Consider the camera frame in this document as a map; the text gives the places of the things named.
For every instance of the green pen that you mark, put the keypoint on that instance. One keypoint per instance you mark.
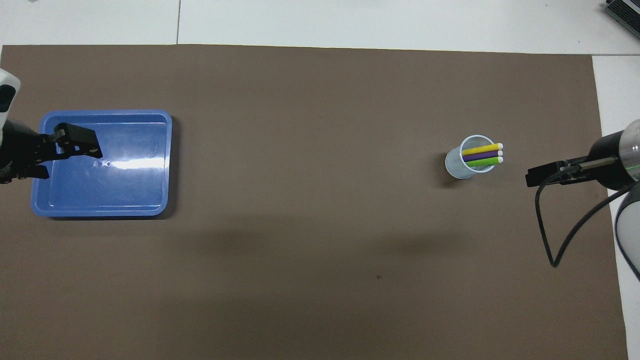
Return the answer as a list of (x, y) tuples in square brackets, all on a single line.
[(484, 161)]

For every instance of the yellow pen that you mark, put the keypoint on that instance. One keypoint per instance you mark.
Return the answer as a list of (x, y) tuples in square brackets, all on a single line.
[(482, 149)]

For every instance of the translucent plastic cup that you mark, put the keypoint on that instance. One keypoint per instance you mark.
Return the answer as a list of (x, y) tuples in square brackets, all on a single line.
[(456, 167)]

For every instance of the brown table mat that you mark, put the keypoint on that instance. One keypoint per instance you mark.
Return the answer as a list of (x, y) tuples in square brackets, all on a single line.
[(320, 280)]

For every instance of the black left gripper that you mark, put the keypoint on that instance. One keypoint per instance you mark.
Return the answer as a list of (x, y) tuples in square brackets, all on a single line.
[(22, 150)]

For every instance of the grey finned device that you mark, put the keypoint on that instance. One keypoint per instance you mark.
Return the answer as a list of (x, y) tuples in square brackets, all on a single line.
[(625, 15)]

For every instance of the blue plastic tray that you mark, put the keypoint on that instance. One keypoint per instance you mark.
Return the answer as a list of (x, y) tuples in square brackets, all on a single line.
[(130, 190)]

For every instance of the purple pen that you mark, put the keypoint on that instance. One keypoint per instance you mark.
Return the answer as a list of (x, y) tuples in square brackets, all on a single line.
[(482, 155)]

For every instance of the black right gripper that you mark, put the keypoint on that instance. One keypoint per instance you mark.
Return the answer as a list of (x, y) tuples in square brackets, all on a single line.
[(605, 160)]

